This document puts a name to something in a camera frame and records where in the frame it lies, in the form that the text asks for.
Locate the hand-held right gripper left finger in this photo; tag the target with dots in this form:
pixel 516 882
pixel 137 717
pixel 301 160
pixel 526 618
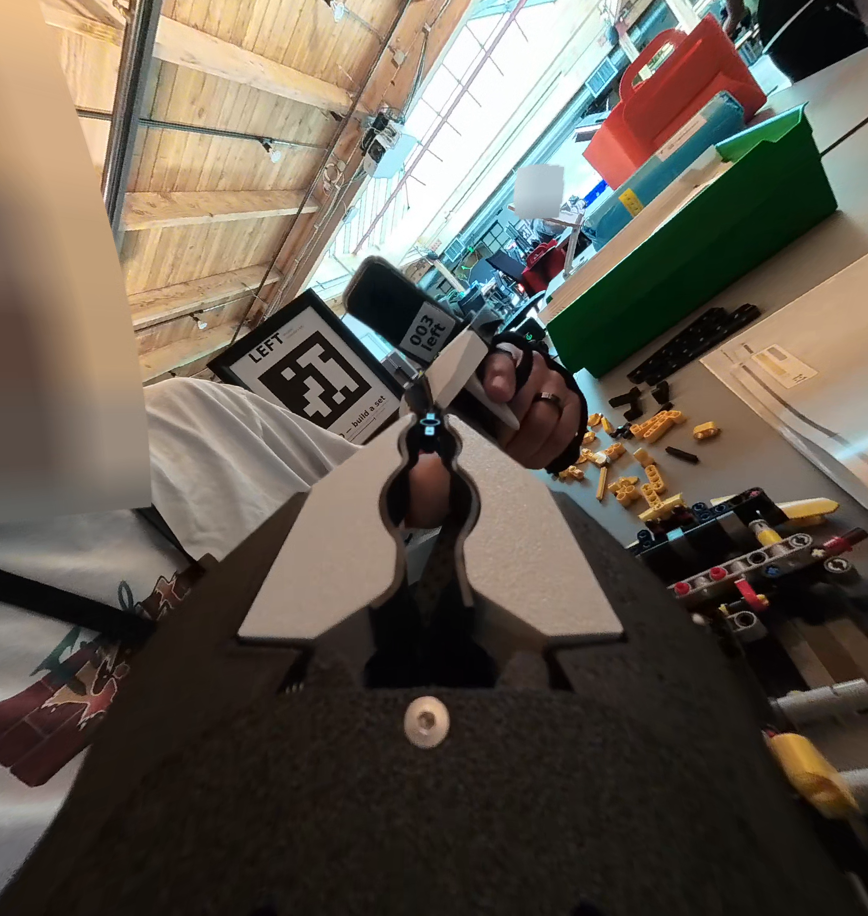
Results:
pixel 319 565

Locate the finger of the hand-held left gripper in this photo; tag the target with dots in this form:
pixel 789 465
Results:
pixel 452 372
pixel 415 393

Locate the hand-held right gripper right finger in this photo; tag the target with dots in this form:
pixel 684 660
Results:
pixel 541 565

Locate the black lego connector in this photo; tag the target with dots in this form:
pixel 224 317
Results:
pixel 430 429

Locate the lego car chassis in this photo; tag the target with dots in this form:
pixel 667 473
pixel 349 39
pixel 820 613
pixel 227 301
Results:
pixel 756 565

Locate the pile of yellow lego pieces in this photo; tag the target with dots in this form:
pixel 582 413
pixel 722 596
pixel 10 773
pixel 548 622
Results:
pixel 648 486

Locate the black lego pin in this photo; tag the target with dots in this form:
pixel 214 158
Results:
pixel 681 453

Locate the stack of black lego beams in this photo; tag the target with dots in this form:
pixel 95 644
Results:
pixel 691 343

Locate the lego instruction booklet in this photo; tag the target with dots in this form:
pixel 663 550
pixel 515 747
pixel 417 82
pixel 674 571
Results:
pixel 834 358

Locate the person's left hand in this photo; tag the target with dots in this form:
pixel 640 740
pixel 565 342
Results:
pixel 541 429

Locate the black framed tag sign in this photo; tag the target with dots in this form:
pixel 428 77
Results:
pixel 312 372

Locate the person's torso white t-shirt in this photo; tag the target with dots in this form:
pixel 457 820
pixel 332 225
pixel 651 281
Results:
pixel 226 458

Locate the ceiling mounted sensor unit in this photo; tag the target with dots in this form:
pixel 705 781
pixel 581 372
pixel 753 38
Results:
pixel 380 139

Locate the white paper sheet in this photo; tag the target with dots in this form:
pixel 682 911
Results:
pixel 641 247

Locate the green plastic bin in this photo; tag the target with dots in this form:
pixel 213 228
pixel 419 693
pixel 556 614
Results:
pixel 691 272

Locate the teal plastic package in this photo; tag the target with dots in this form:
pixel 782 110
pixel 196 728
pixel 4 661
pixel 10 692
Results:
pixel 663 182

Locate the red plastic box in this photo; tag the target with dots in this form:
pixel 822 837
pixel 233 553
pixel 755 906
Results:
pixel 663 121

